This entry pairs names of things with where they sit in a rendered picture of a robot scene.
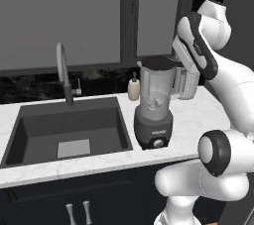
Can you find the cream soap dispenser bottle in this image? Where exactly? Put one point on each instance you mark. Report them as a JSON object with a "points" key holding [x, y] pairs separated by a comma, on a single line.
{"points": [[134, 90]]}

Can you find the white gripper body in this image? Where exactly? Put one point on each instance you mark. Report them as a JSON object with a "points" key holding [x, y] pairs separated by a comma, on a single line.
{"points": [[184, 54]]}

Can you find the dark framed window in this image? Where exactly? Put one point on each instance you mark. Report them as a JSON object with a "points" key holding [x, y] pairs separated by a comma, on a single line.
{"points": [[129, 17]]}

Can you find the grey tall cabinet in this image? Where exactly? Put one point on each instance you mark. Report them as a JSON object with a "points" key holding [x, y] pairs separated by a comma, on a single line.
{"points": [[241, 11]]}

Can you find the grey blender with clear jar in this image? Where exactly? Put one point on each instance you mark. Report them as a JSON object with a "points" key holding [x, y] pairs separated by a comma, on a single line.
{"points": [[153, 116]]}

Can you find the grey arched sink tap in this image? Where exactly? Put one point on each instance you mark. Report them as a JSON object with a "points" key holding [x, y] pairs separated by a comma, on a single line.
{"points": [[63, 70]]}

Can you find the translucent ribbed blender lid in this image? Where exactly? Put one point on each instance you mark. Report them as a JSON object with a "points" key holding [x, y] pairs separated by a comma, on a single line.
{"points": [[189, 85]]}

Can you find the dark panel below sink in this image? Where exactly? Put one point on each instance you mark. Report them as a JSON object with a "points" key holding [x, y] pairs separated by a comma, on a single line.
{"points": [[82, 182]]}

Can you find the dark cupboard door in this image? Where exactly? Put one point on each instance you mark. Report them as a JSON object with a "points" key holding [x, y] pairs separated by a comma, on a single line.
{"points": [[122, 207], [36, 210]]}

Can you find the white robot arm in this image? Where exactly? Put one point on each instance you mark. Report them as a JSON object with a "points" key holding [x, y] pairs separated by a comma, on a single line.
{"points": [[231, 83]]}

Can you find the dark grey sink basin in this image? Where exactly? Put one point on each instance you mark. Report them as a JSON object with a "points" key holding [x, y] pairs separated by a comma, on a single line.
{"points": [[69, 130]]}

